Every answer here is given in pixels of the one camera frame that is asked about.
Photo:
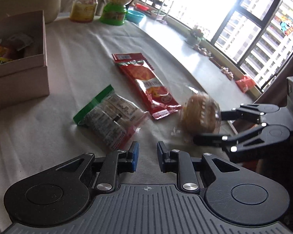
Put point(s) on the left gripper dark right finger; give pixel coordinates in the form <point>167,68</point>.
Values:
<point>180,163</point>

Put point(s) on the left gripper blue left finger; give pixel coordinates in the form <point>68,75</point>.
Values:
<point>114,164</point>

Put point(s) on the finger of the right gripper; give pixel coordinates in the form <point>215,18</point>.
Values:
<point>249,112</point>
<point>257,141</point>

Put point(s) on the green-edged clear snack packet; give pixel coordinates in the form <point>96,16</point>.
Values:
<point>111,117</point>

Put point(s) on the round bread bun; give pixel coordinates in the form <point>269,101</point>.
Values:
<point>199,114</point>

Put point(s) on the long red snack packet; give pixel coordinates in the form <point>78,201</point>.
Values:
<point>158,100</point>

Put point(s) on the white tablecloth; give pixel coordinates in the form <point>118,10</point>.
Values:
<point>39,134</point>

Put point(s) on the small potted plant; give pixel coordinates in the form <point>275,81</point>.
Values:
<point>195,36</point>

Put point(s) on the pink open storage box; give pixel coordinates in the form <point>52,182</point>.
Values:
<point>26,77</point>

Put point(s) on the blue plastic basin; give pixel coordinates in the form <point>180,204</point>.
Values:
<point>134,16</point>

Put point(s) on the metal plant shelf rack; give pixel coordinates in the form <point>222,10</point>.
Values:
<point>158,10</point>

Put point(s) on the red-lid clear plastic jar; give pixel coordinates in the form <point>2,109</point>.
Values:
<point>83,11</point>

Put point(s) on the green candy dispenser toy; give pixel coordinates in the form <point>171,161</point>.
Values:
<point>114,12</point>

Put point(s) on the beige oval organizer tub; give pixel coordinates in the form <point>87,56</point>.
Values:
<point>51,8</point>

